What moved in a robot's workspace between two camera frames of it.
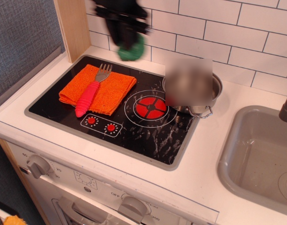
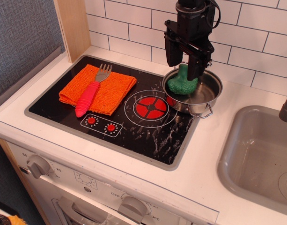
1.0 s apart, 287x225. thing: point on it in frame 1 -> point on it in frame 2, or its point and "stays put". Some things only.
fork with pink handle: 90,91 stays put
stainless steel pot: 193,94 stays put
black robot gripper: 129,11 -> 192,30
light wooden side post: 73,21 stays put
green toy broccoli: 134,52 -> 181,85
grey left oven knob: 38,166 stays put
